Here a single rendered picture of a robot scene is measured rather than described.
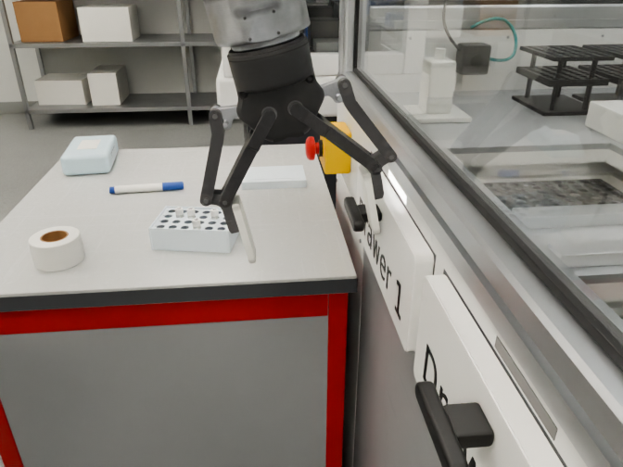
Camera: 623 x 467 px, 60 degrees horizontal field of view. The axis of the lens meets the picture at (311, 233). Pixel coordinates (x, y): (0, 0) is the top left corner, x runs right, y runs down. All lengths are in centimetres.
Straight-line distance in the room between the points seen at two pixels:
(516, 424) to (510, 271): 9
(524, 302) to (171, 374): 65
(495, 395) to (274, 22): 33
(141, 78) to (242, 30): 442
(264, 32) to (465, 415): 33
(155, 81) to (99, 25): 72
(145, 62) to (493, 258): 458
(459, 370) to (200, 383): 56
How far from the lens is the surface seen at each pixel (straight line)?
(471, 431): 36
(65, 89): 466
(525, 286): 35
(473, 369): 38
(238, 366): 87
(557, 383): 32
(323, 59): 138
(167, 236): 85
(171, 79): 485
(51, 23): 453
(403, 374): 64
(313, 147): 91
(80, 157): 121
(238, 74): 50
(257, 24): 48
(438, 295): 44
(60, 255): 85
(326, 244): 86
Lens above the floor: 116
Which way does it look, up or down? 27 degrees down
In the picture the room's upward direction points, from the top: straight up
